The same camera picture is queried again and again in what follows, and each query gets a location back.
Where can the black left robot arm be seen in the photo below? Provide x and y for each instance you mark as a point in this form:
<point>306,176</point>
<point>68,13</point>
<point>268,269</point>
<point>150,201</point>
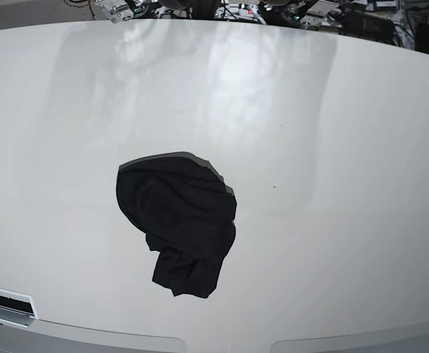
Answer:
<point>297,14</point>

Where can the black t-shirt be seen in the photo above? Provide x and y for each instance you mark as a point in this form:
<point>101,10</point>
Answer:
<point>187,213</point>

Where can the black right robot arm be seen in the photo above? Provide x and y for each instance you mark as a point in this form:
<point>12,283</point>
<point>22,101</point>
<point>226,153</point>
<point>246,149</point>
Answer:
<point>123,10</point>

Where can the white power strip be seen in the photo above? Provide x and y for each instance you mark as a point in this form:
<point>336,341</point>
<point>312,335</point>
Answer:
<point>237,12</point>

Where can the black box behind table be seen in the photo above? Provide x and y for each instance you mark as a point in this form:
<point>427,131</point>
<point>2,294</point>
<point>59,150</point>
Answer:
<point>367,26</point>

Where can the white slotted table fixture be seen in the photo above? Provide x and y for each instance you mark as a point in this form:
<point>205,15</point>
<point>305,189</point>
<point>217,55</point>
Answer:
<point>17,309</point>

